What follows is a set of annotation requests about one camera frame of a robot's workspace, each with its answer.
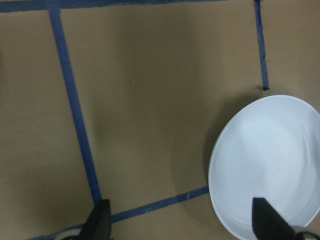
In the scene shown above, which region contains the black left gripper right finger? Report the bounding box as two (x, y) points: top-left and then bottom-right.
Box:
(251, 197), (295, 240)

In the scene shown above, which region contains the light blue plate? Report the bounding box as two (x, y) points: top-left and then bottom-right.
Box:
(208, 95), (320, 240)

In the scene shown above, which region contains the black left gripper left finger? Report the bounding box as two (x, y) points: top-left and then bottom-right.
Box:
(77, 199), (112, 240)

